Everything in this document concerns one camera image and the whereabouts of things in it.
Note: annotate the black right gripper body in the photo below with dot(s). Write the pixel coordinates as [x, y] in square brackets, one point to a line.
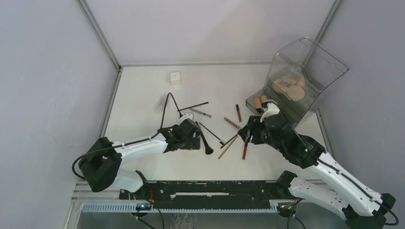
[260, 135]

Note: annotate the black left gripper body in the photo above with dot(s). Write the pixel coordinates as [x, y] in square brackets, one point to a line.
[191, 143]

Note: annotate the peach foundation bottle silver pump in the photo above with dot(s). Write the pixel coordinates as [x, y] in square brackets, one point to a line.
[263, 98]

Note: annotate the beige foundation bottle black cap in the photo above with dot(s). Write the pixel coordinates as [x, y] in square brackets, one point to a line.
[257, 102]

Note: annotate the round beige sponge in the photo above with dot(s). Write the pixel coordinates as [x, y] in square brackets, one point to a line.
[295, 93]

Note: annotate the beige beauty blender sponge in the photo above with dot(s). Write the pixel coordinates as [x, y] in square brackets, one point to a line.
[301, 82]

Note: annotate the white cube box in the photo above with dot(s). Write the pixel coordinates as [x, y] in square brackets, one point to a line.
[175, 78]

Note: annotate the clear acrylic makeup organizer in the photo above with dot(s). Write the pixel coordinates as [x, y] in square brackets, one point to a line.
[303, 58]

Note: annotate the clear plastic bottle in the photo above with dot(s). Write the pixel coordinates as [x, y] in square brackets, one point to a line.
[159, 107]

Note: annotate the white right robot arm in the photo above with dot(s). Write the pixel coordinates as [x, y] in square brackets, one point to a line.
[358, 205]

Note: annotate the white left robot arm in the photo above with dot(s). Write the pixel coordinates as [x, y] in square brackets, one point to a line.
[103, 165]

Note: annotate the large black powder brush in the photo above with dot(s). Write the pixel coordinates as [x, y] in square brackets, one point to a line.
[208, 149]

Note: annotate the checkered eyeliner pencil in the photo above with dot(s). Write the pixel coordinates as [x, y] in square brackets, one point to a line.
[201, 113]

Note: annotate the thin black angled brush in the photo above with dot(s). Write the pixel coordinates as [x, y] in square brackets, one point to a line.
[221, 141]

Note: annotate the black slim liner brush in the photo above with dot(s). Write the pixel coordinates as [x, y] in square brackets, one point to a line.
[226, 143]

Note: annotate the red black liquid lipstick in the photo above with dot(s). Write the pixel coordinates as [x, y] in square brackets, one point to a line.
[245, 151]

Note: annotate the gold slim pencil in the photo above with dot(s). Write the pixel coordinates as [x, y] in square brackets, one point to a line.
[228, 145]

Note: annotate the orange-red lip gloss tube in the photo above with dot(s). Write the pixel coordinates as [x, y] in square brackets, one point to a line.
[238, 113]

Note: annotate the red glitter lip gloss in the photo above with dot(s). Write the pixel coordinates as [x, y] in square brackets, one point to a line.
[232, 123]

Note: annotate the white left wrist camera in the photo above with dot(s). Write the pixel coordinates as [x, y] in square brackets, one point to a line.
[186, 116]

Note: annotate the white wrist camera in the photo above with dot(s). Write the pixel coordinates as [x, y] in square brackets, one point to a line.
[186, 116]
[270, 108]

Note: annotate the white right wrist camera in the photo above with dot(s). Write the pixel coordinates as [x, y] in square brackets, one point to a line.
[270, 108]

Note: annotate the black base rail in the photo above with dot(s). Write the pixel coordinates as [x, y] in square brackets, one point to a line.
[210, 195]

